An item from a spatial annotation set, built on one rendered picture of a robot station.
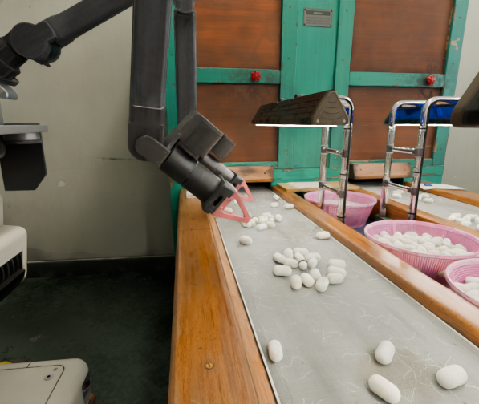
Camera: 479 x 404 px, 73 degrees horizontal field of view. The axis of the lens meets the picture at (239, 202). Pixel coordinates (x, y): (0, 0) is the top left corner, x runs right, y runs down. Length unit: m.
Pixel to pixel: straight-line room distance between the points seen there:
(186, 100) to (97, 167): 1.49
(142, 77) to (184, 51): 0.38
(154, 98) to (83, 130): 1.79
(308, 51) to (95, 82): 1.35
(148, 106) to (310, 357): 0.44
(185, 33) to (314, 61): 0.77
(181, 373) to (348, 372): 0.21
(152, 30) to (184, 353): 0.46
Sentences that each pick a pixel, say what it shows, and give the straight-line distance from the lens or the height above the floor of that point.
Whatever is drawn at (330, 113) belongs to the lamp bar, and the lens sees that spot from 0.71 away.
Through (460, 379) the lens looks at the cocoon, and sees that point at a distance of 0.50.
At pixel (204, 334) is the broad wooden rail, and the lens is 0.48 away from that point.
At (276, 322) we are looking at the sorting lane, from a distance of 0.54.
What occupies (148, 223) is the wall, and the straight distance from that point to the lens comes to 2.35.
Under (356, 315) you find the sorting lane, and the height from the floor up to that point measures 0.74.
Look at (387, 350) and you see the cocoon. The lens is 0.49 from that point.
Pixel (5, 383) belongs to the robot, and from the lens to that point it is 1.32.
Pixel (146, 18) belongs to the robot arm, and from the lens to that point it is 0.56.
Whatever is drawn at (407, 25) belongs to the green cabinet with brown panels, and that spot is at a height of 1.47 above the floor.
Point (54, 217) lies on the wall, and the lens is 2.50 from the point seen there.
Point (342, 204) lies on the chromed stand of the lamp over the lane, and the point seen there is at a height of 0.81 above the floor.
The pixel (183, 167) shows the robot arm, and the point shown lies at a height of 0.97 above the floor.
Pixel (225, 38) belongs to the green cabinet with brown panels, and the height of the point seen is 1.39.
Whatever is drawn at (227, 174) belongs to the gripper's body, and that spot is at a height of 0.90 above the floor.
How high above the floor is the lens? 1.04
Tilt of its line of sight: 14 degrees down
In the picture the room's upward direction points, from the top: straight up
